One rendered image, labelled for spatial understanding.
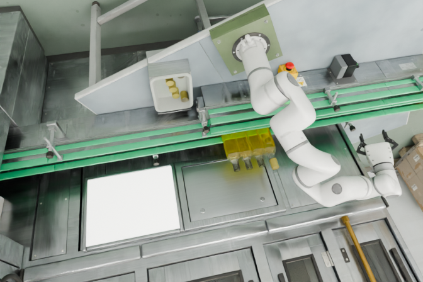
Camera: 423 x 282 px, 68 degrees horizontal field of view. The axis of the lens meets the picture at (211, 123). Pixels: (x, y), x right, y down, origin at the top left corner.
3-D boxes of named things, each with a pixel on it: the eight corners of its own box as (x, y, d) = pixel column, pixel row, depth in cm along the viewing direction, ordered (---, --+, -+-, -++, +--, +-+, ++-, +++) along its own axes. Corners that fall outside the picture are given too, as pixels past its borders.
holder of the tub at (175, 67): (156, 104, 154) (157, 118, 149) (147, 63, 131) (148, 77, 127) (191, 99, 156) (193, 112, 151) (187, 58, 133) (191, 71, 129)
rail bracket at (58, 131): (58, 128, 148) (53, 170, 135) (42, 105, 134) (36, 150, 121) (68, 126, 148) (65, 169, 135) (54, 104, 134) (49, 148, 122)
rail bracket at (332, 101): (320, 90, 150) (332, 112, 142) (325, 80, 144) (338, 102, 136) (328, 89, 150) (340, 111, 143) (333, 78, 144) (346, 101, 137)
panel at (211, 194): (85, 180, 153) (84, 252, 134) (84, 177, 151) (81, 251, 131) (264, 149, 164) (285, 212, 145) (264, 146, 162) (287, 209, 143)
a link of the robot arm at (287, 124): (281, 154, 106) (320, 130, 96) (245, 95, 111) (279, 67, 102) (292, 149, 113) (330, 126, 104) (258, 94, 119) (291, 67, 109)
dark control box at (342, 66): (328, 67, 157) (336, 78, 152) (334, 55, 150) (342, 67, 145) (344, 64, 158) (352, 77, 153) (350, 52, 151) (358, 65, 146)
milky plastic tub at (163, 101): (154, 99, 149) (156, 113, 144) (146, 64, 131) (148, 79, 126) (190, 93, 151) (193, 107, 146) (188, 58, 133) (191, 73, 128)
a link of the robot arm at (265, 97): (240, 80, 118) (249, 114, 109) (265, 58, 111) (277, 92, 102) (257, 89, 124) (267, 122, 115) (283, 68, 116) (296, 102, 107)
